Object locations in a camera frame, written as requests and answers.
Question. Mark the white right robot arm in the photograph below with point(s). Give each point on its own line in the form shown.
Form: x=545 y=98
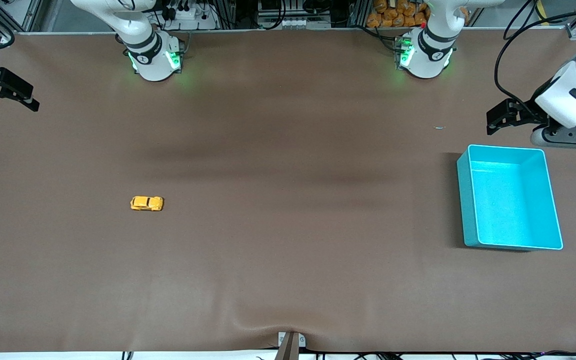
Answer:
x=153 y=55

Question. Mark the yellow beetle toy car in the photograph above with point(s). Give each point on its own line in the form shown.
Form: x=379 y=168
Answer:
x=145 y=203

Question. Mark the teal plastic storage bin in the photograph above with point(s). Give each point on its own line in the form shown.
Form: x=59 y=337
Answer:
x=513 y=210

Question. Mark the white terminal strip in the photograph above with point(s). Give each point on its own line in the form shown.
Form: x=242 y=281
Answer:
x=293 y=22

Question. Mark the orange objects pile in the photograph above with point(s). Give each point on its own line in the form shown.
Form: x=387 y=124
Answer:
x=393 y=15

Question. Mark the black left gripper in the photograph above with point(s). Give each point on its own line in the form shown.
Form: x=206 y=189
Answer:
x=526 y=112

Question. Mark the grey metal clamp bracket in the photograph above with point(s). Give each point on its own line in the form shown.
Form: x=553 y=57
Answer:
x=290 y=347

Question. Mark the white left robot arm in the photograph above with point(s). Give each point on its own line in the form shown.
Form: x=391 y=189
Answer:
x=428 y=55

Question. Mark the white power strip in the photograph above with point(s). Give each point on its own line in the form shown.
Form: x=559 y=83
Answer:
x=188 y=17

